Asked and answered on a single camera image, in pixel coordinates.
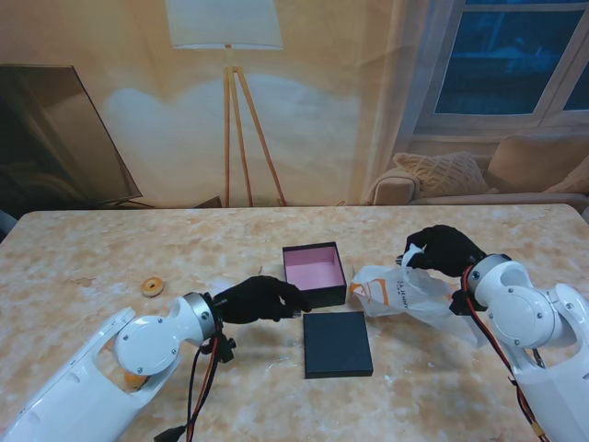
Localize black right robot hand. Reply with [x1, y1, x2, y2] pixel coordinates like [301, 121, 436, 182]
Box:
[403, 224, 488, 280]

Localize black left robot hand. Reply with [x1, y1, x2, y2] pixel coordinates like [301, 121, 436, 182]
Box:
[214, 275, 310, 325]

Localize white plastic bag orange print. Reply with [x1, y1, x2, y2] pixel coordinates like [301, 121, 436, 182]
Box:
[349, 243, 489, 349]

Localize black gift box pink inside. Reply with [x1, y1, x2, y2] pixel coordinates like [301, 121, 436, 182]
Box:
[281, 241, 348, 310]

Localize black gift box lid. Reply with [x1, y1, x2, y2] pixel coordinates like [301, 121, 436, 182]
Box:
[302, 311, 375, 380]

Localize knitted beige cushion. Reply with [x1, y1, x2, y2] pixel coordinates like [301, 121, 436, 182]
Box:
[393, 151, 490, 197]

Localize beige sofa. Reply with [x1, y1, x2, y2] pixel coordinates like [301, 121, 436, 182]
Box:
[367, 137, 589, 207]

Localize tan plain cushion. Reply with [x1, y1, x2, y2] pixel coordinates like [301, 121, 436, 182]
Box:
[545, 156, 589, 194]
[487, 136, 589, 193]

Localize sheer beige curtain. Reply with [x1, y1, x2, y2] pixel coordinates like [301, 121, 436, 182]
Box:
[352, 0, 466, 206]

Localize dark grey chair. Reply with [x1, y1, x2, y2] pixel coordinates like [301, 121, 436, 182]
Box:
[0, 209, 19, 243]

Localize black flat television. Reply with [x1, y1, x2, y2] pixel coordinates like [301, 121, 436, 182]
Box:
[0, 65, 144, 208]

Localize tripod floor lamp white shade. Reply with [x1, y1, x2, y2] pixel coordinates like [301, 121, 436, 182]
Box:
[166, 0, 287, 207]

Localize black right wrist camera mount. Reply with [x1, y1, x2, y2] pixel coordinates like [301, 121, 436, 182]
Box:
[449, 289, 479, 317]

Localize red black left arm cables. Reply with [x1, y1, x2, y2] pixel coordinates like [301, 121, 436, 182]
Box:
[183, 317, 225, 442]

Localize red black arm cables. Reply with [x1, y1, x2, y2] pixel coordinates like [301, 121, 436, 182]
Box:
[461, 264, 553, 442]
[183, 317, 225, 442]

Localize red black right arm cables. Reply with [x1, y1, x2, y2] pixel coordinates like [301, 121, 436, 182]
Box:
[461, 264, 553, 442]

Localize grey usb cable black plug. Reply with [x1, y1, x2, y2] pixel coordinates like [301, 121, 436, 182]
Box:
[154, 425, 188, 442]

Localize window with white frame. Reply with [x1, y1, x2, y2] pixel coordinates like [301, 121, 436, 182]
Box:
[411, 0, 589, 139]

